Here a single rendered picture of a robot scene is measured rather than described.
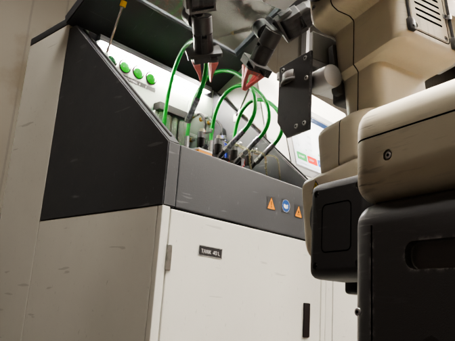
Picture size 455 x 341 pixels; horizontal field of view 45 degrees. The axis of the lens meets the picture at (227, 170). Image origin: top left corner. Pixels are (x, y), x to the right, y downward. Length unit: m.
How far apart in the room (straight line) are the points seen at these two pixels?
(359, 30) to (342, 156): 0.25
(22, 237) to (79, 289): 0.40
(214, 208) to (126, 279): 0.29
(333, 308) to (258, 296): 0.38
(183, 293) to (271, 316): 0.34
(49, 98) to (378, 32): 1.22
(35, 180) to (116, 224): 0.50
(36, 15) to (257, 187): 2.32
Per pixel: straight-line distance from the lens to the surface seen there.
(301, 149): 2.25
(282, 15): 1.66
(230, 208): 1.47
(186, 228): 1.35
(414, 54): 1.04
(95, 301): 1.46
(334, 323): 1.85
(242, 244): 1.49
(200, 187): 1.39
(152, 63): 2.07
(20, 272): 1.83
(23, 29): 3.52
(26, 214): 1.87
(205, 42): 1.60
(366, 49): 1.04
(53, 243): 1.68
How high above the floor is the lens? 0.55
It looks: 15 degrees up
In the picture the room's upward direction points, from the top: 4 degrees clockwise
